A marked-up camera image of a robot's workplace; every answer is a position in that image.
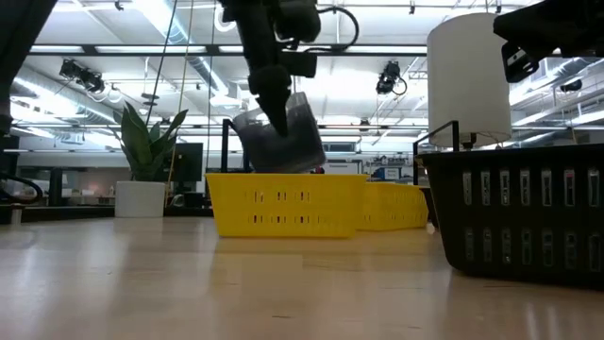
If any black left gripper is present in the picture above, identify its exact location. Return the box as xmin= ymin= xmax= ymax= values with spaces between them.
xmin=221 ymin=0 xmax=323 ymax=139

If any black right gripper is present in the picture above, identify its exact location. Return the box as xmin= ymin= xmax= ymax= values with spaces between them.
xmin=493 ymin=0 xmax=604 ymax=84

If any grey translucent plastic bin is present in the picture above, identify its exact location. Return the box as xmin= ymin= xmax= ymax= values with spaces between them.
xmin=232 ymin=91 xmax=327 ymax=175

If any yellow plastic basket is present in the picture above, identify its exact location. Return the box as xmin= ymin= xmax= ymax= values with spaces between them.
xmin=206 ymin=172 xmax=370 ymax=239
xmin=361 ymin=182 xmax=429 ymax=232

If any black plastic basket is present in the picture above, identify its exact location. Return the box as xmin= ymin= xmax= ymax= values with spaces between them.
xmin=414 ymin=144 xmax=604 ymax=290

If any black background screen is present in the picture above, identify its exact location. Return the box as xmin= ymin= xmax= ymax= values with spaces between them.
xmin=170 ymin=142 xmax=205 ymax=183

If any green plant in white pot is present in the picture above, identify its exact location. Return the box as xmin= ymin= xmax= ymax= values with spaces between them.
xmin=112 ymin=101 xmax=190 ymax=219

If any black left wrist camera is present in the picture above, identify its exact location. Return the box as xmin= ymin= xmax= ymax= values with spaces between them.
xmin=282 ymin=50 xmax=319 ymax=79

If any thin yellow hanging cord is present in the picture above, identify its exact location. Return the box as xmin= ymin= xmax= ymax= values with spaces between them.
xmin=163 ymin=0 xmax=195 ymax=205

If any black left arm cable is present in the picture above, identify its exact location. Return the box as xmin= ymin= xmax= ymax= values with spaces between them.
xmin=306 ymin=5 xmax=361 ymax=54

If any thin black hanging cable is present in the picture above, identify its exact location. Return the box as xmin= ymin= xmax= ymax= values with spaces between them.
xmin=144 ymin=0 xmax=179 ymax=127

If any black aluminium table frame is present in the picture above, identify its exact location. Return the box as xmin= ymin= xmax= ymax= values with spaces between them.
xmin=0 ymin=202 xmax=213 ymax=224

